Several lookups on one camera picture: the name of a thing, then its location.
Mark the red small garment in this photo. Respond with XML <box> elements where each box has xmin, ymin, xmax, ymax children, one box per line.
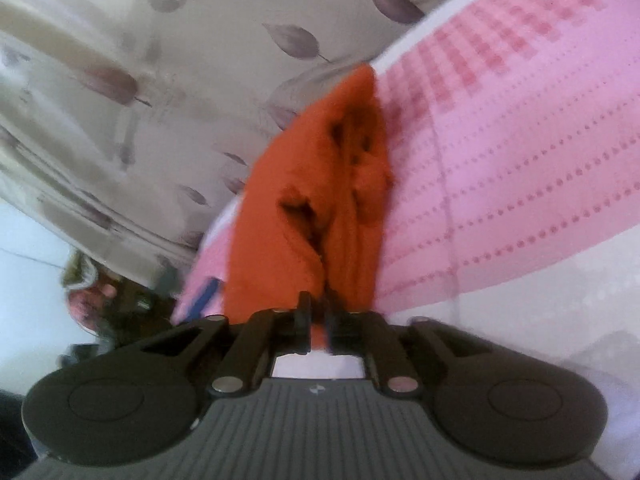
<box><xmin>222</xmin><ymin>62</ymin><xmax>396</xmax><ymax>356</ymax></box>

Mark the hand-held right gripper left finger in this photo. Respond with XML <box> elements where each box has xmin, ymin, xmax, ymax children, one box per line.
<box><xmin>135</xmin><ymin>291</ymin><xmax>313</xmax><ymax>398</ymax></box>

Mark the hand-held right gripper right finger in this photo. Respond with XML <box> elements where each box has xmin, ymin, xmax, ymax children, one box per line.
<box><xmin>325</xmin><ymin>292</ymin><xmax>501</xmax><ymax>401</ymax></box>

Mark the beige leaf print curtain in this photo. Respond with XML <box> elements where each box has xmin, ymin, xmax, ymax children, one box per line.
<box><xmin>0</xmin><ymin>0</ymin><xmax>531</xmax><ymax>291</ymax></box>

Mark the pink white checked bed sheet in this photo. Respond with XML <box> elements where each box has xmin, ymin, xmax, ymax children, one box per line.
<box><xmin>170</xmin><ymin>0</ymin><xmax>640</xmax><ymax>480</ymax></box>

